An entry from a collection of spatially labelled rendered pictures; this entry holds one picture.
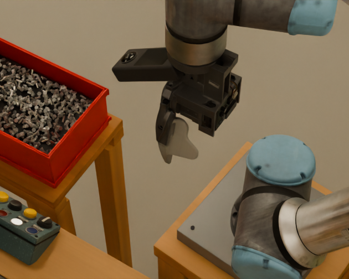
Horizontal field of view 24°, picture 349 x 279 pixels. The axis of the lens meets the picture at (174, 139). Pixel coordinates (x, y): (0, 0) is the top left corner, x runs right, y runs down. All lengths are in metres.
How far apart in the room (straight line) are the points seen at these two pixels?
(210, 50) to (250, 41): 2.12
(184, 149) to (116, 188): 0.90
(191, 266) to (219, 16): 0.74
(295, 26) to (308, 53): 2.16
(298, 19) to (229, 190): 0.75
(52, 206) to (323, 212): 0.68
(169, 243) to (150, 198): 1.07
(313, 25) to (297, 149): 0.52
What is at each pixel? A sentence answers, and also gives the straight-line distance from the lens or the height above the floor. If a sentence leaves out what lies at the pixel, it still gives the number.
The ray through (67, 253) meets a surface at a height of 0.90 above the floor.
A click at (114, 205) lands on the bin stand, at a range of 2.03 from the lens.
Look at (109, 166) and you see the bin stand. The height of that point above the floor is 0.68.
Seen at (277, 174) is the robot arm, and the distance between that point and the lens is 1.35.
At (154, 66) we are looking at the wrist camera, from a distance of 1.03.
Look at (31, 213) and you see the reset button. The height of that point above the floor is 0.94.
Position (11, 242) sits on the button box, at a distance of 1.51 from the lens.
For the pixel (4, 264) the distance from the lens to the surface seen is 1.53.
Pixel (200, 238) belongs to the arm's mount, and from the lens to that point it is 1.54.
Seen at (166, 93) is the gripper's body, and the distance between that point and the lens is 1.04.
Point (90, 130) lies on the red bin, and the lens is 1.73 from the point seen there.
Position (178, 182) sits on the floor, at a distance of 2.67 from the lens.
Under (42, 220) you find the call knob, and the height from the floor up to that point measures 0.94.
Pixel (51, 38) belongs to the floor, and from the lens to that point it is 3.11.
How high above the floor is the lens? 2.22
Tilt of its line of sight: 54 degrees down
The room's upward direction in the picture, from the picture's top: straight up
